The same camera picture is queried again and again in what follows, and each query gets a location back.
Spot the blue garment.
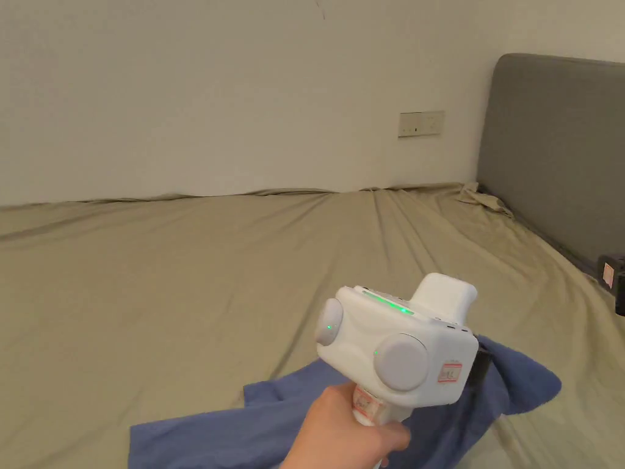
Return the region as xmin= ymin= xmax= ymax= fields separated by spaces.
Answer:
xmin=129 ymin=334 xmax=562 ymax=469

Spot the grey padded headboard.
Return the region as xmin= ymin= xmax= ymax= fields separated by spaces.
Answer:
xmin=475 ymin=53 xmax=625 ymax=289

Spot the white wall socket panel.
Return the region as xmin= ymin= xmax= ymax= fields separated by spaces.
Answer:
xmin=397 ymin=111 xmax=446 ymax=139

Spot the person's left hand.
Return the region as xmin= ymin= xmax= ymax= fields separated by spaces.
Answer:
xmin=280 ymin=382 xmax=412 ymax=469

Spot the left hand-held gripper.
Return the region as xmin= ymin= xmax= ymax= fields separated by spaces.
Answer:
xmin=315 ymin=272 xmax=495 ymax=426

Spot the bed with beige sheet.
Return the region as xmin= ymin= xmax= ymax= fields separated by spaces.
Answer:
xmin=0 ymin=183 xmax=625 ymax=469

